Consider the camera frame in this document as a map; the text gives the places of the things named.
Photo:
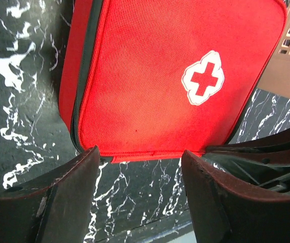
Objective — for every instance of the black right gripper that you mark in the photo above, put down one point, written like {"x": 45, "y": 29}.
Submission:
{"x": 263, "y": 162}

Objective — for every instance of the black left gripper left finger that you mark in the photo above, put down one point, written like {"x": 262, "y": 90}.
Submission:
{"x": 53, "y": 207}

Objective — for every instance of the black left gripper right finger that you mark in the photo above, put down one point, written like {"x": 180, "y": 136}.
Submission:
{"x": 224, "y": 208}

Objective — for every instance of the red black medicine case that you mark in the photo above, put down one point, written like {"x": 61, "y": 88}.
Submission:
{"x": 147, "y": 80}

